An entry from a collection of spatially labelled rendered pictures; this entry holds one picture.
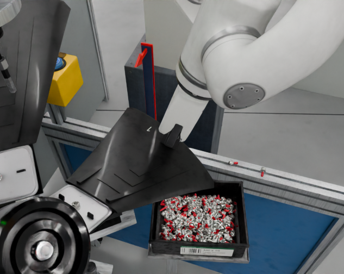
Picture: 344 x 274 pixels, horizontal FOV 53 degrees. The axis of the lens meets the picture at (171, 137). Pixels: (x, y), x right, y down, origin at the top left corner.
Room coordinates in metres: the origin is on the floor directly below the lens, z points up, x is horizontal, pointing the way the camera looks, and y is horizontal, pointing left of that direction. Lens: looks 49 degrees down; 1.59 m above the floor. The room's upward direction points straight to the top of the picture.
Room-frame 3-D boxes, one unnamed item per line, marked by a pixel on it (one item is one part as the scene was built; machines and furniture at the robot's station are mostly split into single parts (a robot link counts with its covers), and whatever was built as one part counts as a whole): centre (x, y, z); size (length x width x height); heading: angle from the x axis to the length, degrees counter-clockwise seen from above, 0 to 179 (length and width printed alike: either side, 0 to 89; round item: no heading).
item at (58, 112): (0.69, 0.33, 0.92); 0.03 x 0.03 x 0.12; 72
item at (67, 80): (0.69, 0.33, 1.02); 0.16 x 0.10 x 0.11; 72
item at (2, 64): (0.26, 0.16, 1.39); 0.01 x 0.01 x 0.05
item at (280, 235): (0.57, -0.05, 0.45); 0.82 x 0.01 x 0.66; 72
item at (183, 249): (0.39, -0.06, 0.85); 0.22 x 0.17 x 0.07; 87
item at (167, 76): (0.96, -0.04, 0.47); 0.30 x 0.30 x 0.93; 73
